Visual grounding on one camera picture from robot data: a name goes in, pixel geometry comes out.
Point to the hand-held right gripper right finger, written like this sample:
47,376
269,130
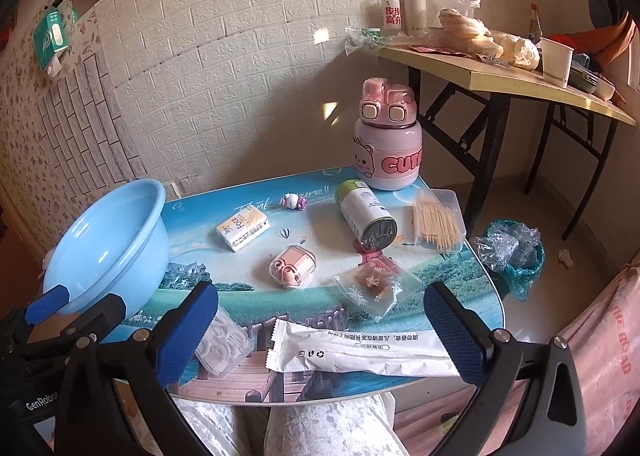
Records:
450,331

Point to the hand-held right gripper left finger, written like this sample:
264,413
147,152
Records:
192,331

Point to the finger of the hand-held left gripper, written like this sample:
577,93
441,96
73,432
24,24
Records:
46,307
100,316

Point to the light blue plastic basin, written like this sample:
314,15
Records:
100,246

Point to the long white packet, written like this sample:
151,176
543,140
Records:
350,348

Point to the clear plastic box with cake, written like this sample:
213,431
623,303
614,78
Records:
435,221

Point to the clear floss pick box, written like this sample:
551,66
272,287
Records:
230,341

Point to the clear snack packet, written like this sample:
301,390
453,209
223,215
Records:
375,283

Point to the green bag trash bin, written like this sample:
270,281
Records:
520,271

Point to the white and yellow small box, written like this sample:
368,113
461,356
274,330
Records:
242,231

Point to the crumpled white tissue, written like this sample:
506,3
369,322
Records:
566,257

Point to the green and white can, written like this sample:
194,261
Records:
362,211

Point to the scenic print low table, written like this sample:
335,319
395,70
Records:
320,236

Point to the person's patterned trousers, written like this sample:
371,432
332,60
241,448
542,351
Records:
325,431

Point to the pink printed blanket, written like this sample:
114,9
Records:
610,361

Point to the small pink candy toy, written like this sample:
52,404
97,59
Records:
291,201

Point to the pink bear water bottle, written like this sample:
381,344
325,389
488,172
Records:
387,156

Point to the yellow top folding table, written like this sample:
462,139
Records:
500,71

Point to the green tissue pack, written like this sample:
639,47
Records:
47,39

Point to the white bowl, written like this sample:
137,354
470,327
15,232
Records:
604,89

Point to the small bag of bread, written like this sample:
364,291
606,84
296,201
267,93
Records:
522,51

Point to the green bowl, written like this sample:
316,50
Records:
582,74

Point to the white paper cup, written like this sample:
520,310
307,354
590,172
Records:
555,61

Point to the large bag of bread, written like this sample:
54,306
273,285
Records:
465,26

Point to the red cap sauce bottle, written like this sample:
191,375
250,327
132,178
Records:
536,26

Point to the stack of paper cups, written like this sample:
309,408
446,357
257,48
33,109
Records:
414,11

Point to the white bottle with red label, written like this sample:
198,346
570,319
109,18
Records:
391,14

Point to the orange cloth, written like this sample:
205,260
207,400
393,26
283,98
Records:
620,41

